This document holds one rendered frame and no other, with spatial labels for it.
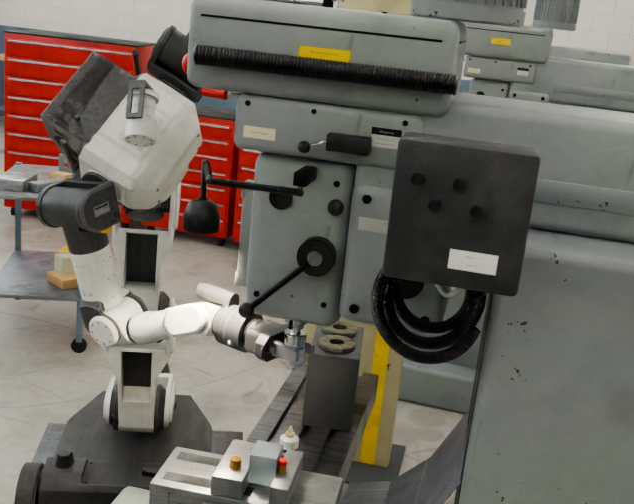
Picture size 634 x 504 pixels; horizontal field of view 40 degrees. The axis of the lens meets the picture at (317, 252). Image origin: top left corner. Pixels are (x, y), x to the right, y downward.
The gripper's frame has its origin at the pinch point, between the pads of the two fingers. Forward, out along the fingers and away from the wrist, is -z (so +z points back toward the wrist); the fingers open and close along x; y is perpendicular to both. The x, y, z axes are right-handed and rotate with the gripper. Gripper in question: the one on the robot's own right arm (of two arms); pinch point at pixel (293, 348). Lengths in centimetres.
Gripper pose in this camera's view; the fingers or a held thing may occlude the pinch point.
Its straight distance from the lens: 176.7
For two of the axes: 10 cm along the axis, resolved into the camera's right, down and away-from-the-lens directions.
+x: 5.6, -1.7, 8.1
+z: -8.2, -2.4, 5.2
